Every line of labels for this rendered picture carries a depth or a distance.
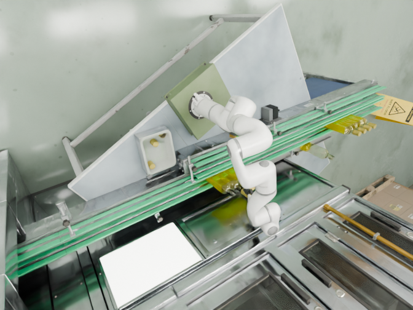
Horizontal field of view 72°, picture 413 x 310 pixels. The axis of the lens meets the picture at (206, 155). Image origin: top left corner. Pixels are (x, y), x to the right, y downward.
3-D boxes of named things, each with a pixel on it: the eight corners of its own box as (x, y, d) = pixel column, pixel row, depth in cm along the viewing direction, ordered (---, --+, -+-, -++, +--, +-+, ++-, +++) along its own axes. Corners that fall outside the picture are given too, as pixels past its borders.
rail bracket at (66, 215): (62, 217, 144) (69, 245, 127) (49, 190, 136) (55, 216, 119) (72, 213, 146) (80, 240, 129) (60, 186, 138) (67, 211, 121)
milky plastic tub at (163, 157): (142, 170, 162) (149, 176, 155) (133, 134, 151) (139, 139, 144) (170, 158, 169) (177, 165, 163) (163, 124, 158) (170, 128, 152)
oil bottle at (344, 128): (321, 127, 215) (356, 139, 193) (322, 119, 212) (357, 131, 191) (326, 124, 217) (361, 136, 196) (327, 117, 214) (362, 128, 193)
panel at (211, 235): (97, 261, 142) (117, 317, 116) (95, 257, 140) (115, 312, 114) (241, 190, 179) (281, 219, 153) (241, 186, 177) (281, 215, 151)
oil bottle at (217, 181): (204, 179, 172) (224, 196, 156) (203, 171, 169) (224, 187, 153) (212, 175, 175) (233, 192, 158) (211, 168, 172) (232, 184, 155)
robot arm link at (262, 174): (262, 165, 124) (230, 176, 122) (259, 125, 111) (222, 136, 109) (280, 190, 112) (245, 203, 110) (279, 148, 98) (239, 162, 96)
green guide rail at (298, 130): (191, 173, 165) (198, 179, 158) (190, 171, 164) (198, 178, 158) (375, 95, 237) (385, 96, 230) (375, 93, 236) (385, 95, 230)
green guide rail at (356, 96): (189, 162, 161) (196, 168, 155) (188, 160, 160) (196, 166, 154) (377, 86, 233) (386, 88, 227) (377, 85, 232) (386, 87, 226)
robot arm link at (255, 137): (224, 121, 116) (235, 127, 102) (255, 111, 117) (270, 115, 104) (233, 152, 120) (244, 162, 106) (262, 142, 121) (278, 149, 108)
